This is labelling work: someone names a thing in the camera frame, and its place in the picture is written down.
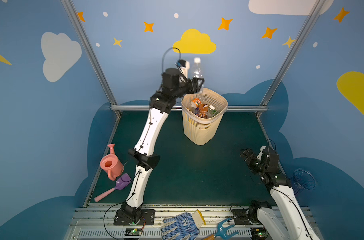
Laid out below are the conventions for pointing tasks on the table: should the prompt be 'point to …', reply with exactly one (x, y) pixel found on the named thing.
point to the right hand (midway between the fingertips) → (245, 153)
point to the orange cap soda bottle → (196, 102)
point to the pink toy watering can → (112, 164)
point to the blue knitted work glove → (186, 225)
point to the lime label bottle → (212, 108)
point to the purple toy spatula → (122, 182)
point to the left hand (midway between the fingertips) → (199, 78)
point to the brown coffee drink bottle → (203, 110)
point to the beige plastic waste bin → (201, 131)
